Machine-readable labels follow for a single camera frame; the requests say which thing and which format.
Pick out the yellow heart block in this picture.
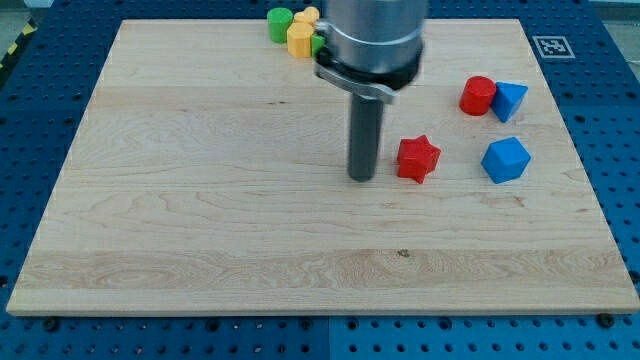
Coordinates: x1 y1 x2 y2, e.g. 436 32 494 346
294 6 320 26

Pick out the small green block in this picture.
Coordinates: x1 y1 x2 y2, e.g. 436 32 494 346
311 33 325 57

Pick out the yellow hexagon block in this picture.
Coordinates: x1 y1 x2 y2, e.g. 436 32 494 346
286 22 315 58

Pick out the white fiducial marker tag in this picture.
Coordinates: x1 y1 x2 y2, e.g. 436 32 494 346
532 35 575 59

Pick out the dark cylindrical pointer tool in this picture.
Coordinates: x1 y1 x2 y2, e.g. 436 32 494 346
347 94 385 182

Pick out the wooden board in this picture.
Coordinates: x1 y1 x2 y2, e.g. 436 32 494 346
7 19 639 317

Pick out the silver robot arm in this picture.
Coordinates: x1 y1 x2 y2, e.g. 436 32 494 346
315 0 428 104

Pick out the blue cube block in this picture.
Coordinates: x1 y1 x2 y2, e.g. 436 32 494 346
481 137 531 184

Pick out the red cylinder block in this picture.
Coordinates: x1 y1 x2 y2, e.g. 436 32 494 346
459 76 497 116

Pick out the green cylinder block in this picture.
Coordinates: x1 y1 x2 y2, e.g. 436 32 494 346
266 7 293 44

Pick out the blue triangle block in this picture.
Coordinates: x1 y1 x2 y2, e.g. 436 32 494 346
490 82 529 123

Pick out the red star block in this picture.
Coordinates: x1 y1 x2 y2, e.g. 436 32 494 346
397 135 441 184

